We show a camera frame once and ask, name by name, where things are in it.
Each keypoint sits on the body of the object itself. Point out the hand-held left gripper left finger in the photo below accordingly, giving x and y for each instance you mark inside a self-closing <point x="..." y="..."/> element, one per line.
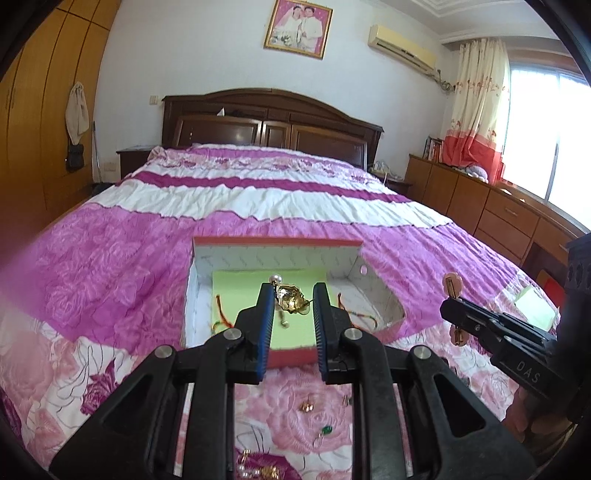
<point x="265" y="325"/>

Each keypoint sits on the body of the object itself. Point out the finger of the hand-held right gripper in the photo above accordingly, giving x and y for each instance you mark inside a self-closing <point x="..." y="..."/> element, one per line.
<point x="482" y="338"/>
<point x="489" y="318"/>

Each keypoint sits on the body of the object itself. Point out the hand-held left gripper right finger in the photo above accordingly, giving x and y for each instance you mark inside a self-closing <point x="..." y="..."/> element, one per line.
<point x="320" y="325"/>

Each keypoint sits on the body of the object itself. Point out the gold leaf brooch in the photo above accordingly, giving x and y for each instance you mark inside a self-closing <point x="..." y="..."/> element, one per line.
<point x="293" y="300"/>

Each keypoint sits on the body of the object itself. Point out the rose gold hair clip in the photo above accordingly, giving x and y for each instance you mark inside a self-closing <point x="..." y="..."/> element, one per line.
<point x="451" y="286"/>

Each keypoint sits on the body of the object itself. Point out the pink cardboard box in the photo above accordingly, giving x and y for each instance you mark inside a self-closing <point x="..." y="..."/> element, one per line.
<point x="360" y="295"/>

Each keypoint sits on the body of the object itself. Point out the green gem earring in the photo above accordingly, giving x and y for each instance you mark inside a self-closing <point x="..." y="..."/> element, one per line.
<point x="327" y="430"/>

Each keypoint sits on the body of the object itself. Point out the pearl and gold jewelry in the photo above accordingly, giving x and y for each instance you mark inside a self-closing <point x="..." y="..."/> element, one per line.
<point x="258" y="470"/>

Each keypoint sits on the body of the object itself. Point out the person's right hand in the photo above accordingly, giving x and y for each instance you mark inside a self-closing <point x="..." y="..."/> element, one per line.
<point x="524" y="417"/>

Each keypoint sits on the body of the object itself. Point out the green paper liner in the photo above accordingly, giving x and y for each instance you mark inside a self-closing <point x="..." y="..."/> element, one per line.
<point x="240" y="286"/>

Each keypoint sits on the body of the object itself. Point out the green card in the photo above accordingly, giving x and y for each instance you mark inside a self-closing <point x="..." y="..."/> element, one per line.
<point x="535" y="307"/>

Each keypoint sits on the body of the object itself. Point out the red object on floor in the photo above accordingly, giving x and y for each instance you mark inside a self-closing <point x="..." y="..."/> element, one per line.
<point x="551" y="288"/>

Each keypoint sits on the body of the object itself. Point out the small gold earring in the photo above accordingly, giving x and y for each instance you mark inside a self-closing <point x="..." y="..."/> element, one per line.
<point x="307" y="406"/>

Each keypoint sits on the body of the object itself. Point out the long wooden cabinet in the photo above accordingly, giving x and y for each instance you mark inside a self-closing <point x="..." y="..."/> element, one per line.
<point x="461" y="194"/>

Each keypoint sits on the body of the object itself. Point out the pink floral bedspread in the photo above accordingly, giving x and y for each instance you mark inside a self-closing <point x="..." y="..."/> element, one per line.
<point x="138" y="258"/>

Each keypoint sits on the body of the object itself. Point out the grey soft bundle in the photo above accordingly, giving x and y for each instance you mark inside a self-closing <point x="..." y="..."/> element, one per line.
<point x="477" y="171"/>

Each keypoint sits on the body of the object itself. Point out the dark wooden nightstand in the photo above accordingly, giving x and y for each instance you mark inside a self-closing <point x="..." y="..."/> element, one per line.
<point x="397" y="184"/>
<point x="131" y="161"/>

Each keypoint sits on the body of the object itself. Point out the row of books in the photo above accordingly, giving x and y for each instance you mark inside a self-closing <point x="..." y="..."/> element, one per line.
<point x="434" y="148"/>

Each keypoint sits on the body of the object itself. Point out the window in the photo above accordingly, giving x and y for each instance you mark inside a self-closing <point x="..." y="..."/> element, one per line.
<point x="545" y="129"/>

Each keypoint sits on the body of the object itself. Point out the red and cream curtain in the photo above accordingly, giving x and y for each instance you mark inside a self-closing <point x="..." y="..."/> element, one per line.
<point x="475" y="115"/>

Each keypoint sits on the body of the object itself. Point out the dark wooden headboard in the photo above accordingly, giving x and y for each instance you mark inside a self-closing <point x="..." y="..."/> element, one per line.
<point x="277" y="120"/>

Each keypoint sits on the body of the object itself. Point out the thin pole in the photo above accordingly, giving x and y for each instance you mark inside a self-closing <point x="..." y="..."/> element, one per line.
<point x="97" y="152"/>

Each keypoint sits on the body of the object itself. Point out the black hanging bag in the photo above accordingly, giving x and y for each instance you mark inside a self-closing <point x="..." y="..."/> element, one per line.
<point x="75" y="157"/>

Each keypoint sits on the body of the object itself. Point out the hanging white cloth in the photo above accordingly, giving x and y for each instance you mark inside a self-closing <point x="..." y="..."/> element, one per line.
<point x="76" y="113"/>

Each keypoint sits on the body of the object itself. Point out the framed wedding photo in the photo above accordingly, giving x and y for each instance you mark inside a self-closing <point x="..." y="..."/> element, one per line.
<point x="299" y="27"/>

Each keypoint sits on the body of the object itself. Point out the wooden wardrobe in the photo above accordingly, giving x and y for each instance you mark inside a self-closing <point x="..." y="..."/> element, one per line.
<point x="41" y="115"/>

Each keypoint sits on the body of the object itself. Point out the wall socket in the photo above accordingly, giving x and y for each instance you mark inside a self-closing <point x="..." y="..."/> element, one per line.
<point x="109" y="166"/>

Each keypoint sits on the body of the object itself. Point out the wall air conditioner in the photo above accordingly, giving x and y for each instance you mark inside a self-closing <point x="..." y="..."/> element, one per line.
<point x="401" y="46"/>

